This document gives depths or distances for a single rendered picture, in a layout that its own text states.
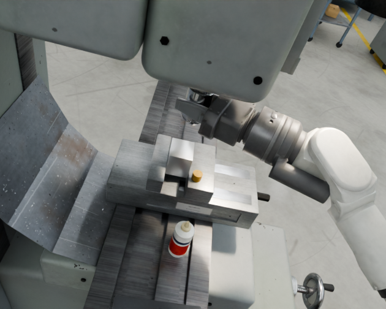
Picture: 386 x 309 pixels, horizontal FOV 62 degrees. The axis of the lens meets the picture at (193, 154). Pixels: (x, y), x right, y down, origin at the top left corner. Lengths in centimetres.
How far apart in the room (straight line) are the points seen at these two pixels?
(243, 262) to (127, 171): 37
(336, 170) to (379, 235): 11
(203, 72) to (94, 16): 15
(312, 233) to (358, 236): 169
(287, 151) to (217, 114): 13
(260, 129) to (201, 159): 26
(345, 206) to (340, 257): 172
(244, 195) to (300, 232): 143
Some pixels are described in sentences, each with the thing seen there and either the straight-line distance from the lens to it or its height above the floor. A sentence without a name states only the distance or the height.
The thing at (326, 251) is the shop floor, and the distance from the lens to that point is 220.
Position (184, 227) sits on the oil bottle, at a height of 103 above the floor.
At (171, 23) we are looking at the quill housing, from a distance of 42.
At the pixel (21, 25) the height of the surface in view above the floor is 136.
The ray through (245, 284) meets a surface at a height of 85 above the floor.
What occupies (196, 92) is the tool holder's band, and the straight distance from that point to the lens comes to 55.
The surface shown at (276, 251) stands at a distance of 107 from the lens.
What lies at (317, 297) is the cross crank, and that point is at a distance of 115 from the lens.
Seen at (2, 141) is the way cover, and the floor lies 106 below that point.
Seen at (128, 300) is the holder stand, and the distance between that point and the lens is 47.
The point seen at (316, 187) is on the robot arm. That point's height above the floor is 123.
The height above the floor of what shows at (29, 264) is 73.
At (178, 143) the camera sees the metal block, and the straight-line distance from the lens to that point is 72.
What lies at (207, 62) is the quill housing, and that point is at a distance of 43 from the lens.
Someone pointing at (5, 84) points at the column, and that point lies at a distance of 74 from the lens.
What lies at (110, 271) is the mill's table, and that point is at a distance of 69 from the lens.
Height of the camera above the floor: 156
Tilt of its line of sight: 43 degrees down
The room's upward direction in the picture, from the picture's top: 18 degrees clockwise
